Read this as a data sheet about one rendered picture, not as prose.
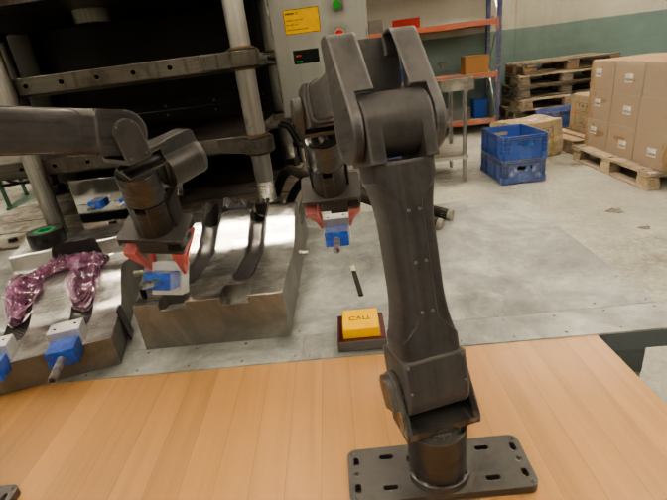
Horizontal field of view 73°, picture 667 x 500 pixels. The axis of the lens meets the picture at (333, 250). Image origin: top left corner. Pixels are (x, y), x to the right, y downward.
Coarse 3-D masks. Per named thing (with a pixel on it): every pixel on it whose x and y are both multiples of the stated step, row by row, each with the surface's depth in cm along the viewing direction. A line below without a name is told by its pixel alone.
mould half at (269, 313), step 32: (224, 224) 101; (288, 224) 99; (192, 256) 95; (224, 256) 94; (288, 256) 90; (192, 288) 80; (256, 288) 77; (288, 288) 82; (160, 320) 77; (192, 320) 77; (224, 320) 77; (256, 320) 77; (288, 320) 78
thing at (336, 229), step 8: (328, 216) 85; (336, 216) 84; (344, 216) 84; (328, 224) 84; (336, 224) 84; (344, 224) 84; (328, 232) 81; (336, 232) 80; (344, 232) 80; (328, 240) 81; (336, 240) 78; (344, 240) 81; (336, 248) 78
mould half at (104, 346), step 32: (32, 256) 102; (0, 288) 89; (64, 288) 87; (128, 288) 94; (0, 320) 82; (32, 320) 82; (64, 320) 82; (96, 320) 80; (32, 352) 73; (96, 352) 75; (0, 384) 72; (32, 384) 74
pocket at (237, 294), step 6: (228, 288) 80; (234, 288) 80; (240, 288) 80; (246, 288) 80; (222, 294) 78; (228, 294) 80; (234, 294) 80; (240, 294) 80; (246, 294) 80; (222, 300) 78; (228, 300) 80; (234, 300) 80; (240, 300) 80; (246, 300) 79
